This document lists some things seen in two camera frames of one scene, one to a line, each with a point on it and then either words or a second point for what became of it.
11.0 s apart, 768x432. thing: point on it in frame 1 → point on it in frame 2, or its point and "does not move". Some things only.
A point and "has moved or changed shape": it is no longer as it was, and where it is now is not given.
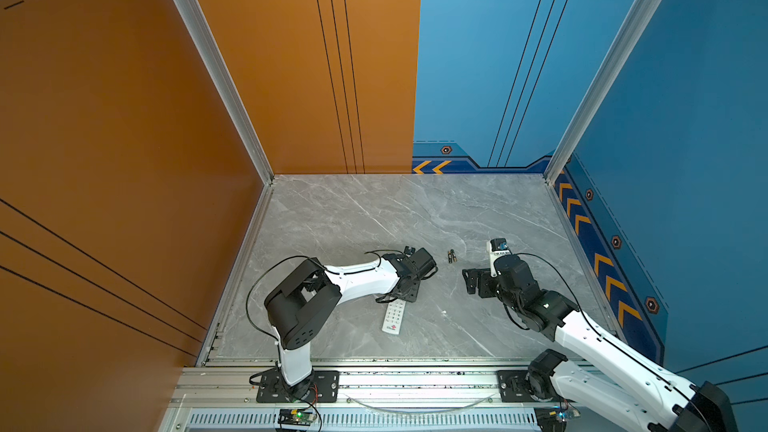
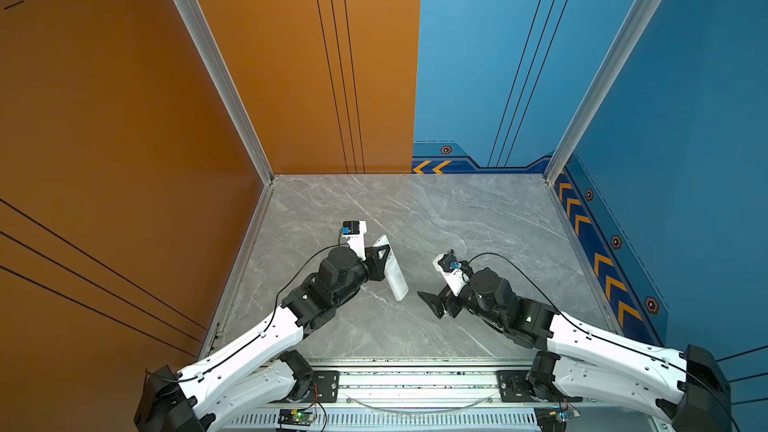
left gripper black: [413, 296] → [376, 268]
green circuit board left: [292, 416] does not move
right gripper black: [483, 277] → [446, 297]
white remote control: [394, 315] has moved or changed shape
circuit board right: [555, 418] does not move
